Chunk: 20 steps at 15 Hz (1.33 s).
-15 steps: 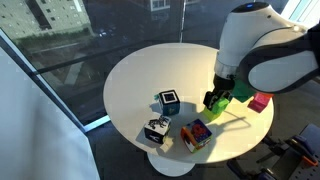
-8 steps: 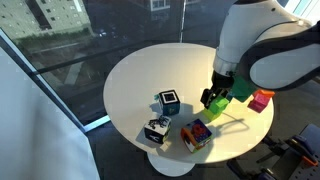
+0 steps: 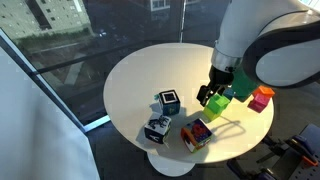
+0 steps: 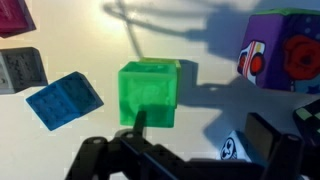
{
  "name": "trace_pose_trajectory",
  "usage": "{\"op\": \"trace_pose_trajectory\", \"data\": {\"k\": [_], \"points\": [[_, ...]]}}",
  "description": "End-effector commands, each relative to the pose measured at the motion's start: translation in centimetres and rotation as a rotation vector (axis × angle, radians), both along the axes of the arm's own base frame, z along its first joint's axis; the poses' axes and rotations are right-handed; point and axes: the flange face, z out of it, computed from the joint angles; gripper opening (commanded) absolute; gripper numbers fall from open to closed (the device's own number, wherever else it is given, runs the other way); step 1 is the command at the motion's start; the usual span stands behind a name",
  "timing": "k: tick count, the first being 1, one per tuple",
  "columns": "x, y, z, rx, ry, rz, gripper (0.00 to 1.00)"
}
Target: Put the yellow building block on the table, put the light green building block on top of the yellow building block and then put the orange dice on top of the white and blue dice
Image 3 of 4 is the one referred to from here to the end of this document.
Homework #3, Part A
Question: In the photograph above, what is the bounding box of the magenta building block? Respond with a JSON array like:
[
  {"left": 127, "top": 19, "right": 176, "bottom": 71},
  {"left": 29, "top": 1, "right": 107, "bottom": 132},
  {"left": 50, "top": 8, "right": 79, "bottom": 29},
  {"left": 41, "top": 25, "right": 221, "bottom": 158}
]
[{"left": 247, "top": 93, "right": 271, "bottom": 114}]

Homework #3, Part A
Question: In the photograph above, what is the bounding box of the yellow-green building block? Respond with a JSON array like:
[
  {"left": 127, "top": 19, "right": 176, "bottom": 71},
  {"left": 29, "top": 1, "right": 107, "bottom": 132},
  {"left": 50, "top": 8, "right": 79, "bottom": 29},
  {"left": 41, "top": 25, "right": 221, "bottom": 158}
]
[{"left": 202, "top": 106, "right": 223, "bottom": 122}]

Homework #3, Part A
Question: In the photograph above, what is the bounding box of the light green building block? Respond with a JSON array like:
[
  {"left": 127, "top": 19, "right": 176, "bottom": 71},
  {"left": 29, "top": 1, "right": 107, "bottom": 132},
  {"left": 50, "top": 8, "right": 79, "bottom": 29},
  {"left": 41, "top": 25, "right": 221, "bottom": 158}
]
[{"left": 207, "top": 93, "right": 231, "bottom": 114}]

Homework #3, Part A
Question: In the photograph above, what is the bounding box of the dark blue clamp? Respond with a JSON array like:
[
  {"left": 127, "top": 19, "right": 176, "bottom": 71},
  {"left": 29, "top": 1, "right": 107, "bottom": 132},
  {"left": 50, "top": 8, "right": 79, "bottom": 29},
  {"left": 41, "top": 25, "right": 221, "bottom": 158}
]
[{"left": 226, "top": 158, "right": 278, "bottom": 180}]

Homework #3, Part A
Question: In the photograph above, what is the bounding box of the colourful orange purple soft cube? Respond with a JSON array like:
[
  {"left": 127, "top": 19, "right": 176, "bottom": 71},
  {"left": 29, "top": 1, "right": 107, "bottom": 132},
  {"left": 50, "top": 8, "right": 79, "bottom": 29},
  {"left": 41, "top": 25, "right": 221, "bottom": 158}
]
[{"left": 180, "top": 118, "right": 213, "bottom": 154}]

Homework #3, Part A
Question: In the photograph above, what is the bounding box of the dark window frame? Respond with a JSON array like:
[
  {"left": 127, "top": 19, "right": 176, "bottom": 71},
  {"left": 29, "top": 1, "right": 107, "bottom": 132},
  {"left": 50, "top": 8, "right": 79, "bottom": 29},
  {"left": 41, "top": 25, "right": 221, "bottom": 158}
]
[{"left": 0, "top": 28, "right": 111, "bottom": 133}]

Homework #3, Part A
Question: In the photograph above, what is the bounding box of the orange building block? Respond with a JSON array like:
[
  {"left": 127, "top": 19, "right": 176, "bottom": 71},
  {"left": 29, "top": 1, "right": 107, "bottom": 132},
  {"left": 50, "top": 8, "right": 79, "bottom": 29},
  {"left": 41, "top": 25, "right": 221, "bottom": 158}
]
[{"left": 253, "top": 85, "right": 276, "bottom": 99}]

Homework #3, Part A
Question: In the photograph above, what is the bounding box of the grey perforated metal stand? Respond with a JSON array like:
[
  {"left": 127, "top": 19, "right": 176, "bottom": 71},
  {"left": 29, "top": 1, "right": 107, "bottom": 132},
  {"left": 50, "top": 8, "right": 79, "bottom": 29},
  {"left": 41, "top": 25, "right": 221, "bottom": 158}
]
[{"left": 271, "top": 123, "right": 320, "bottom": 180}]

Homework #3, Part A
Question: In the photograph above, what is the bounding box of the black white zebra soft cube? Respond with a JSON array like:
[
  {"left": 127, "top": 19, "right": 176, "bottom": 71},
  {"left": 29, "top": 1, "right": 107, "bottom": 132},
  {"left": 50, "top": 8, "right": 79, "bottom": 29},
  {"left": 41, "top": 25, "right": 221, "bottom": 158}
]
[{"left": 143, "top": 112, "right": 172, "bottom": 145}]

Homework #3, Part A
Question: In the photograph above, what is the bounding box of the white round table base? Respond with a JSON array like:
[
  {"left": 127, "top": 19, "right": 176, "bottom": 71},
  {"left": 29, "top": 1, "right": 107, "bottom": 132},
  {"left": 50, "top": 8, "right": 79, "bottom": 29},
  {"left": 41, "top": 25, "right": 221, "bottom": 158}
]
[{"left": 147, "top": 152, "right": 196, "bottom": 178}]

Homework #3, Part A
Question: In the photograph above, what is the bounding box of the teal soft cube black square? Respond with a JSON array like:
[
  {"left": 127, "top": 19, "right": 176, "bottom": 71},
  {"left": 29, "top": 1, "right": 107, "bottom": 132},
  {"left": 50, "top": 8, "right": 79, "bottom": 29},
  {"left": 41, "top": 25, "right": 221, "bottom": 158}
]
[{"left": 153, "top": 88, "right": 181, "bottom": 117}]

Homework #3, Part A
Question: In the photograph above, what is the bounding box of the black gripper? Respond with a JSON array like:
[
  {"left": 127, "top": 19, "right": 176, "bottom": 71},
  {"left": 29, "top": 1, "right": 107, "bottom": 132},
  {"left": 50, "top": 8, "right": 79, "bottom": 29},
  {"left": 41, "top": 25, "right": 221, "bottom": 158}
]
[{"left": 196, "top": 65, "right": 234, "bottom": 108}]

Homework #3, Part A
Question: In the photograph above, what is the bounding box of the blue orange clamp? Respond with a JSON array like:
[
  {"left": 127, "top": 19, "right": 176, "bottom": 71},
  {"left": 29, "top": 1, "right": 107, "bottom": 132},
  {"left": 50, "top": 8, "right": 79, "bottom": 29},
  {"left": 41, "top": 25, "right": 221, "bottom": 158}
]
[{"left": 286, "top": 133, "right": 319, "bottom": 168}]

